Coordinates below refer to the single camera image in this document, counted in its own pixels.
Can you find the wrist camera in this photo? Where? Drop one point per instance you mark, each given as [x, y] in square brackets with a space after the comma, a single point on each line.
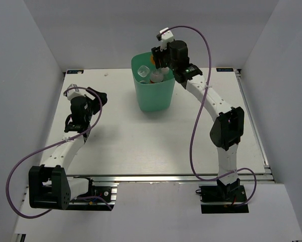
[164, 36]
[73, 92]

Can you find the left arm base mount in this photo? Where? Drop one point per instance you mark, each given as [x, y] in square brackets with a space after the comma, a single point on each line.
[100, 197]

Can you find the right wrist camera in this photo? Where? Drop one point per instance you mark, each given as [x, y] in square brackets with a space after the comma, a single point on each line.
[164, 36]

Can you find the orange juice bottle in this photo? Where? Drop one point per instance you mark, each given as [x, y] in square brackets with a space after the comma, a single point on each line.
[152, 59]

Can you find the bottle green blue label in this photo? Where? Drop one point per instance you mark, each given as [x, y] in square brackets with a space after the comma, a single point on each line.
[143, 71]

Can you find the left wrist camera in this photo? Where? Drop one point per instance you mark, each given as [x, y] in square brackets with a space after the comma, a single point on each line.
[73, 92]

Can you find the bottle red label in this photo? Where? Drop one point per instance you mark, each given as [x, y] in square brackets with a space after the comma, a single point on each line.
[156, 76]

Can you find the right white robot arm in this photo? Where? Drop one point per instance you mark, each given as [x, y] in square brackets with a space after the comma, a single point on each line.
[228, 121]

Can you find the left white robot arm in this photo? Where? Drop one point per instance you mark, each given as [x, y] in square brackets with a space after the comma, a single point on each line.
[49, 186]

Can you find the green plastic bin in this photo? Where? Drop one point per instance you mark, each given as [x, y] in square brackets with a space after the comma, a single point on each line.
[151, 96]

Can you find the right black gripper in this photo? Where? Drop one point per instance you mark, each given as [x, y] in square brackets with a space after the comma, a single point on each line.
[158, 54]

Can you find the aluminium frame rail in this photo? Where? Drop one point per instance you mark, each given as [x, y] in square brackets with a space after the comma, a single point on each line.
[261, 178]

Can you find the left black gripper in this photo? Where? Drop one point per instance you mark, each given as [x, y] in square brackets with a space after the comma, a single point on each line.
[103, 98]

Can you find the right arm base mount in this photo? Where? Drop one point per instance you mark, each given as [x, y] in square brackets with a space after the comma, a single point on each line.
[213, 202]

